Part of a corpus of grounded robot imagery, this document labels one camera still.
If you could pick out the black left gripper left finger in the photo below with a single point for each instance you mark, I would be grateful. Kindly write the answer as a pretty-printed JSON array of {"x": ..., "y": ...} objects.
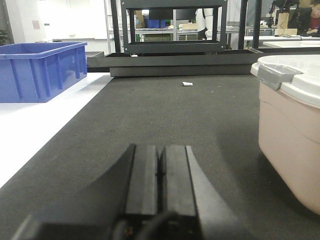
[{"x": 128, "y": 189}]

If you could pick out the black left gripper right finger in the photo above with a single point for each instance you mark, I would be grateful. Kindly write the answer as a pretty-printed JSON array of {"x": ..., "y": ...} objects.
[{"x": 202, "y": 214}]

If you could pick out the white lidded storage bin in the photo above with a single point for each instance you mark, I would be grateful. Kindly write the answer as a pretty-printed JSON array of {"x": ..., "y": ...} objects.
[{"x": 289, "y": 121}]

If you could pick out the dark grey table mat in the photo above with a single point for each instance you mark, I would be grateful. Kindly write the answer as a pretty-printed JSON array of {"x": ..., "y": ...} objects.
[{"x": 218, "y": 117}]

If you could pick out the small white paper scrap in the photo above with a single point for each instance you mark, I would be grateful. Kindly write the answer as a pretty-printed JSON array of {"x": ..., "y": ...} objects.
[{"x": 187, "y": 84}]

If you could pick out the black flat tray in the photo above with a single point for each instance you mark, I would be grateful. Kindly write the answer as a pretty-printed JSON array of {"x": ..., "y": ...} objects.
[{"x": 229, "y": 62}]

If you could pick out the blue plastic crate on table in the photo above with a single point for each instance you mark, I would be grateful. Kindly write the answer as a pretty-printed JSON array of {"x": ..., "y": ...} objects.
[{"x": 38, "y": 72}]

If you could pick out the seated person in red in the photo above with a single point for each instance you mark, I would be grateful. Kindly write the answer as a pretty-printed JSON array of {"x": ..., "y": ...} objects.
[{"x": 307, "y": 22}]

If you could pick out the black metal rack frame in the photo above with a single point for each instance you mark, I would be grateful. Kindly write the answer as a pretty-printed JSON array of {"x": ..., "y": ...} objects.
[{"x": 180, "y": 26}]

